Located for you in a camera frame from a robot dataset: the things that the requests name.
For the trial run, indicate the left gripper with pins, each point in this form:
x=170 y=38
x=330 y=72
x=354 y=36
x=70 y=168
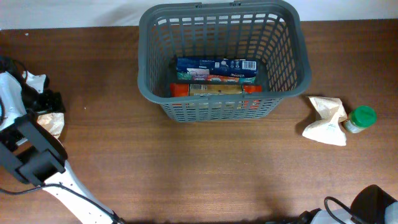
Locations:
x=48 y=103

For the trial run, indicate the brown snack bag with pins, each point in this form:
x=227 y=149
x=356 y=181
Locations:
x=53 y=123

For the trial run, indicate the orange spaghetti packet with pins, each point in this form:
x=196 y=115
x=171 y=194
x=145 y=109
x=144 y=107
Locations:
x=181 y=90

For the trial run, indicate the blue carton box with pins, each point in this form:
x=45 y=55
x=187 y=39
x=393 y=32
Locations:
x=219 y=70

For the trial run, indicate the grey plastic basket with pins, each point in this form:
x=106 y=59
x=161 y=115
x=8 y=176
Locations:
x=266 y=32

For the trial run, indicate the beige paper bag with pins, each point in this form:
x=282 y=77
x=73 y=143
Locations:
x=327 y=129

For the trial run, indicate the green lid jar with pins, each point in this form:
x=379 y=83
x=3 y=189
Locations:
x=360 y=119

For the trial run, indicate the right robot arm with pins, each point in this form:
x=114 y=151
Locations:
x=372 y=205

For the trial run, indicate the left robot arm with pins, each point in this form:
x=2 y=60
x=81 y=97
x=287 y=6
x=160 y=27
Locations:
x=32 y=153

